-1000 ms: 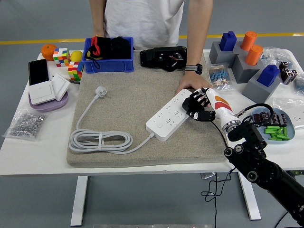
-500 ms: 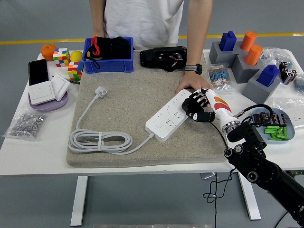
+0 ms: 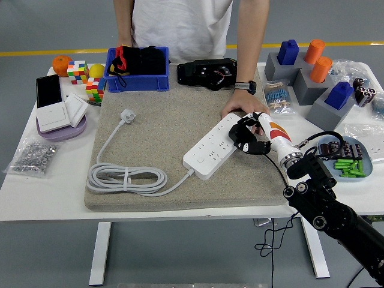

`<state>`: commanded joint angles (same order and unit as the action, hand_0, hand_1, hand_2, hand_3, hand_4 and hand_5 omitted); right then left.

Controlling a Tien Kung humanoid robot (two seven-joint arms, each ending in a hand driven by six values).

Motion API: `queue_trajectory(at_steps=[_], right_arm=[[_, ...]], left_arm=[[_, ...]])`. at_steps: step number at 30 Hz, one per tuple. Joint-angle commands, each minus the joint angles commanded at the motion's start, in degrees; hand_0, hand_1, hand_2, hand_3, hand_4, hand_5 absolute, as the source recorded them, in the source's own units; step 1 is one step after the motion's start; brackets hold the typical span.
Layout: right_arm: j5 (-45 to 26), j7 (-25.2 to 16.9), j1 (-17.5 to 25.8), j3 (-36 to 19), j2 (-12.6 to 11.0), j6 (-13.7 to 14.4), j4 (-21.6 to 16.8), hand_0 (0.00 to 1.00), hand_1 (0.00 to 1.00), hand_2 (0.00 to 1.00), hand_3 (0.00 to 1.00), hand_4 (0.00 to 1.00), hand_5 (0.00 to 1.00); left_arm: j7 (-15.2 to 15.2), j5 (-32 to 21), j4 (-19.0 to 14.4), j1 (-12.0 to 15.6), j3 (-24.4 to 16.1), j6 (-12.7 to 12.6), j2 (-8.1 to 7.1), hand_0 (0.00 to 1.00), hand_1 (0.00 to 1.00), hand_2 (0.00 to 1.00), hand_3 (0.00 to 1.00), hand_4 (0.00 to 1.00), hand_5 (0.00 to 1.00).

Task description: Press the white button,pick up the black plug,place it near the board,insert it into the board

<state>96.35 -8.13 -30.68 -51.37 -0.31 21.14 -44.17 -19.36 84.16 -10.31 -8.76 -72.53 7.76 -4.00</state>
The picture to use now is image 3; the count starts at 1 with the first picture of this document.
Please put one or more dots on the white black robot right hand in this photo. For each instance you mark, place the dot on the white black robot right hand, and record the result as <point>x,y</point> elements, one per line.
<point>277,135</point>

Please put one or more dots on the light blue plate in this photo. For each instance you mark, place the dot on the light blue plate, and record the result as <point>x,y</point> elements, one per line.
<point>367,168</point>

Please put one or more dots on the white power strip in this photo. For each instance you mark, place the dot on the white power strip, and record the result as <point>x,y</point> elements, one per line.
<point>210,147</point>

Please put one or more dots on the bundle of dark capacitors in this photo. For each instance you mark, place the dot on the bundle of dark capacitors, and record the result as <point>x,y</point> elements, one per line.
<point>364,93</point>

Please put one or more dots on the grey block holder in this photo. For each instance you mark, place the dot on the grey block holder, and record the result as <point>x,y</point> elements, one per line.
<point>276,72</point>
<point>324,117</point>
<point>306,90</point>

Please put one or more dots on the grey box under table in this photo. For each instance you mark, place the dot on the grey box under table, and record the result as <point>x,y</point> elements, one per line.
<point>262,222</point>

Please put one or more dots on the bag of resistors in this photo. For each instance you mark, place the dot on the bag of resistors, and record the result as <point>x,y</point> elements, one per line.
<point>276,96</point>

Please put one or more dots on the multicolour puzzle cube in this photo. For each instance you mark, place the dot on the multicolour puzzle cube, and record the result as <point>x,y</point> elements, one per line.
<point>94,90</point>
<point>77,72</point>

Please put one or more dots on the grey-brown mat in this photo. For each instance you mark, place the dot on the grey-brown mat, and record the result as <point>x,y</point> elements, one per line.
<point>168,120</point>

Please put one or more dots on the person's right forearm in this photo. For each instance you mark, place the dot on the person's right forearm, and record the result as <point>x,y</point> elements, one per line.
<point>123,24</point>

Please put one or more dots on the person's left forearm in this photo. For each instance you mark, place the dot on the person's left forearm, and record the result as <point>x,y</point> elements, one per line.
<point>252,39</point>

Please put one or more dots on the bag of metal nuts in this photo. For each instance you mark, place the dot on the bag of metal nuts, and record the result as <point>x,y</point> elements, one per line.
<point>33,157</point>

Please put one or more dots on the person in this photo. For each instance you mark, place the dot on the person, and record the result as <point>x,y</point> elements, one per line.
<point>180,27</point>

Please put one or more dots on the row of dark capacitors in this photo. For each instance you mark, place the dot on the row of dark capacitors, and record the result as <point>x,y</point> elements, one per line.
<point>357,151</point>

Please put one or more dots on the clear bag of parts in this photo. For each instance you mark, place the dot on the clear bag of parts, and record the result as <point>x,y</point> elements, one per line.
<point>345,69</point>

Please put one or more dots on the black smartphone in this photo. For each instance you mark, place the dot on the black smartphone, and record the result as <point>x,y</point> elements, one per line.
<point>48,91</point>

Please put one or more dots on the orange fruit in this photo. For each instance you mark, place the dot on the orange fruit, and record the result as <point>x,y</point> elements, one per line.
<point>61,66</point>

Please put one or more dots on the black table control panel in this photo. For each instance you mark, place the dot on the black table control panel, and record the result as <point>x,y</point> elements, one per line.
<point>375,218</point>

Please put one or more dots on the black grey wristwatch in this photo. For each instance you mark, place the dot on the black grey wristwatch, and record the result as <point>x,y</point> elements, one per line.
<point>244,86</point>

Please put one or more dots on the blue plastic bin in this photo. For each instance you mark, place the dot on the blue plastic bin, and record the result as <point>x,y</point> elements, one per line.
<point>138,83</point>

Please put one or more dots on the small white wall switch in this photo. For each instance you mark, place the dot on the small white wall switch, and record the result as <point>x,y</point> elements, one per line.
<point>76,108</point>

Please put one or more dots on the large white wall switch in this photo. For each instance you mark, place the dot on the large white wall switch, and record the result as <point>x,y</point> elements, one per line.
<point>52,117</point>

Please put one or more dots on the yellow lemon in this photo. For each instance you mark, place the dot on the yellow lemon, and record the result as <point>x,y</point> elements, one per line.
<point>96,71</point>

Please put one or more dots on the white table leg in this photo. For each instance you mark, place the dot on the white table leg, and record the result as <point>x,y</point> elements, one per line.
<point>100,255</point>
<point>319,261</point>

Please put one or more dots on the person's left hand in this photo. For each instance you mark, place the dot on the person's left hand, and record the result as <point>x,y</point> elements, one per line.
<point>246,102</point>

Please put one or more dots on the purple tray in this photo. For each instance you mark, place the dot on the purple tray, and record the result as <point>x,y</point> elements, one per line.
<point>60,135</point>

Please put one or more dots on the bag of blue parts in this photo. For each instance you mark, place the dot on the bag of blue parts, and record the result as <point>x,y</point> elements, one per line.
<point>379,108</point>

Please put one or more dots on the blue block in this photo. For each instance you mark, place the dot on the blue block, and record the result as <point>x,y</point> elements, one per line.
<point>288,52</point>
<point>339,96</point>

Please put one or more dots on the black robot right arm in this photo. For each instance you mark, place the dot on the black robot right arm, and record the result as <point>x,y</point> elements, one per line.
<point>324,210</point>

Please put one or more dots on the pile of green batteries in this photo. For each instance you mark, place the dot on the pile of green batteries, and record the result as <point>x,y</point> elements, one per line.
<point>348,164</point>

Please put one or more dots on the orange cylinder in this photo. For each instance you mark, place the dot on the orange cylinder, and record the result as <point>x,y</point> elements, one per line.
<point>314,51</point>
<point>320,69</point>

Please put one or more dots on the black mechanical device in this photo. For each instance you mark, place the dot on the black mechanical device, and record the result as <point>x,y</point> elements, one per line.
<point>192,73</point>

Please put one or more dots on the black plug adapter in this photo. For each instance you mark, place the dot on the black plug adapter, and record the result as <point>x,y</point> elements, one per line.
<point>243,135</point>

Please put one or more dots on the black red cloth bag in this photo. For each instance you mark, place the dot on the black red cloth bag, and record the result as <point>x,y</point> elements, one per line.
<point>144,60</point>

